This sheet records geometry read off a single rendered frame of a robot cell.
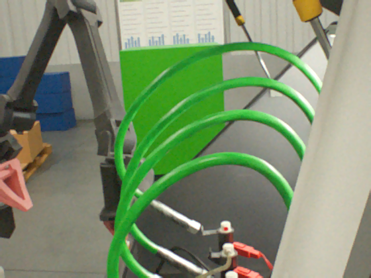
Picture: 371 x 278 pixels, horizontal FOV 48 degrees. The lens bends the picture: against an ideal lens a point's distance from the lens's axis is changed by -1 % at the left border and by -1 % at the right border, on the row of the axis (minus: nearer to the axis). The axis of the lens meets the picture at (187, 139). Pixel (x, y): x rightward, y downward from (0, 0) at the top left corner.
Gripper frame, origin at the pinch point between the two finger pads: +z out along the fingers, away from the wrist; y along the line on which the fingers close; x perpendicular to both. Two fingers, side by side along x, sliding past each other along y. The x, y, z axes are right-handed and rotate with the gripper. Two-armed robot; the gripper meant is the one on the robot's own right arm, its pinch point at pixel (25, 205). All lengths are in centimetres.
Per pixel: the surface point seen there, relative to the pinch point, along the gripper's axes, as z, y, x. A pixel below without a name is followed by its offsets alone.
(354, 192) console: 19, 41, -25
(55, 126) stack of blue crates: -167, -339, 525
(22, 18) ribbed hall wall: -360, -285, 606
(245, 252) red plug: 30.3, 11.8, 15.7
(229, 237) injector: 27.0, 11.0, 17.1
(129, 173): 7.5, 12.6, 6.3
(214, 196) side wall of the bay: 24, 0, 48
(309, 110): 19.5, 36.4, 13.0
